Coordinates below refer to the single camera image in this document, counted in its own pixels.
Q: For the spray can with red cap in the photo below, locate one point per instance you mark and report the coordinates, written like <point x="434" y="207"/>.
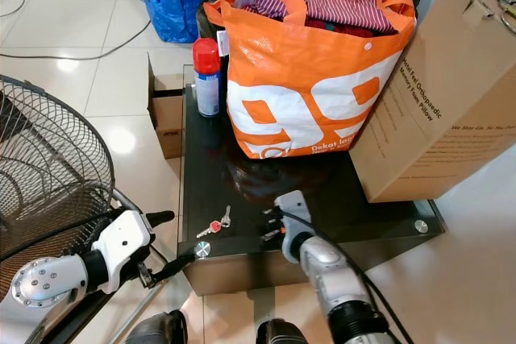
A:
<point x="206" y="86"/>

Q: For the white bag label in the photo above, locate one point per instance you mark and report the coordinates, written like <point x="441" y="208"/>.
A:
<point x="222" y="43"/>

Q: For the chrome table corner cap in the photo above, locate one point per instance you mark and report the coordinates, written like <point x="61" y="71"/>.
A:
<point x="203" y="248"/>
<point x="421" y="225"/>

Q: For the orange and white shopping bag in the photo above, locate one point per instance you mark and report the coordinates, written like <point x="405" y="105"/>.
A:
<point x="298" y="62"/>

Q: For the robot left leg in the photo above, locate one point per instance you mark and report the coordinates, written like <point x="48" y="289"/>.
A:
<point x="153" y="329"/>

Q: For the blue woven bag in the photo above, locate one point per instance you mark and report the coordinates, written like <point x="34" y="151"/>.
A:
<point x="173" y="20"/>

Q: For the small open cardboard box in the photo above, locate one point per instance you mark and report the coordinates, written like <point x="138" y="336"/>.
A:
<point x="168" y="118"/>

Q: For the robot leg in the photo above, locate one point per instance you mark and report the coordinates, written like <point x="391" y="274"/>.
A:
<point x="153" y="329"/>
<point x="284" y="333"/>

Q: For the keys with red tag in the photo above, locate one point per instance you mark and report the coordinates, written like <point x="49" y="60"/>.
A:
<point x="214" y="225"/>

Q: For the red white striped cloth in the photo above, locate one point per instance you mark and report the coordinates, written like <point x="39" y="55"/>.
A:
<point x="339" y="10"/>

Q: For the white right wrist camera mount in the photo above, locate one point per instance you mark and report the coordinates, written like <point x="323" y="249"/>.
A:
<point x="294" y="211"/>

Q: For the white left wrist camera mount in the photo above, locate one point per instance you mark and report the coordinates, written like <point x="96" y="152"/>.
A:
<point x="123" y="239"/>

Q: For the robot right leg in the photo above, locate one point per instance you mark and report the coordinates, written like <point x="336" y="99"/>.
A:
<point x="284" y="333"/>

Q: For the black glass table top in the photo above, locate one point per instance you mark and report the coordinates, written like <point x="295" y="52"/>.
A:
<point x="242" y="187"/>

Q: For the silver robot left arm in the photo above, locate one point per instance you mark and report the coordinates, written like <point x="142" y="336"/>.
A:
<point x="48" y="281"/>

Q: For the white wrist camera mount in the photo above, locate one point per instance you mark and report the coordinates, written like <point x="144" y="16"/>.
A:
<point x="294" y="211"/>
<point x="123" y="239"/>

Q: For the large printed cardboard box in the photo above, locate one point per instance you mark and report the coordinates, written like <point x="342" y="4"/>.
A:
<point x="443" y="94"/>

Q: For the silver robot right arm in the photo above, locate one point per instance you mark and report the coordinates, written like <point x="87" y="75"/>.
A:
<point x="330" y="275"/>

